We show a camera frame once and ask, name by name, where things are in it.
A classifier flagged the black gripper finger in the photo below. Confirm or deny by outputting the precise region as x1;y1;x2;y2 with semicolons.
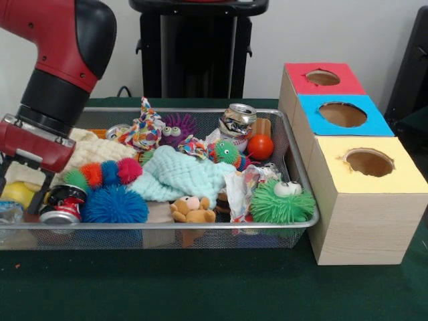
0;159;13;198
27;168;56;215

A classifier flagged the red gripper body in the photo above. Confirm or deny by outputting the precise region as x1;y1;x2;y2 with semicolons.
0;120;77;174

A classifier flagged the crushed red black can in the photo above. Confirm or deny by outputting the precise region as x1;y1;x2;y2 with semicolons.
39;185;86;224

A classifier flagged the silver mesh bin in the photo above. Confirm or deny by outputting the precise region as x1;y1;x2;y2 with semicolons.
0;106;321;251

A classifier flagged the wooden box with three holes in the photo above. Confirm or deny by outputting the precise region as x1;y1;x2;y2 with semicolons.
278;62;428;267

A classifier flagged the crushed bottle with blue label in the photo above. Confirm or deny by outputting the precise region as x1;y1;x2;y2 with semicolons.
0;197;25;225

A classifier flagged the cream knitted cloth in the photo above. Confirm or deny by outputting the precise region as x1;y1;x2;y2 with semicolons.
6;128;137;188

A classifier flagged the multicolour spiky caterpillar toy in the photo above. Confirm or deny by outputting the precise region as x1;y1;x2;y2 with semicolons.
63;157;144;193

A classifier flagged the blue spiky ball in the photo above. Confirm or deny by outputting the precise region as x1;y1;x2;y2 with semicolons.
82;184;150;224

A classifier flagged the mint knitted cloth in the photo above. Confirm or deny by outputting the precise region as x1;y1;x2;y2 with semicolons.
126;145;237;203

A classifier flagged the purple spiky toy with eyes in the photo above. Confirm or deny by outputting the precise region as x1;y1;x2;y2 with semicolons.
159;112;199;148

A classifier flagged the brown teddy bear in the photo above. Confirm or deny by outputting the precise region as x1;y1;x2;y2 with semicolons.
169;196;217;224

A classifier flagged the dark green table cloth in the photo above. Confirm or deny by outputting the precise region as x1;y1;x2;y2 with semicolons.
0;96;428;321

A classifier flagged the crushed silver can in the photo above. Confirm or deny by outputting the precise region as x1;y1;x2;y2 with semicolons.
218;103;257;138

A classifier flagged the green spiky toy with eyes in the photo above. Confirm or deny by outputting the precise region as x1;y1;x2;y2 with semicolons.
249;178;317;224

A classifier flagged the black chair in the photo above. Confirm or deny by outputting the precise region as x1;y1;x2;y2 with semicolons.
383;5;428;134

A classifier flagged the colourful rope toy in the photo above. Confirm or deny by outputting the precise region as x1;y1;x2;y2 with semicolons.
117;96;167;153

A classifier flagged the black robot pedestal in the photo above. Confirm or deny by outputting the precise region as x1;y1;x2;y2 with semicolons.
128;0;270;99

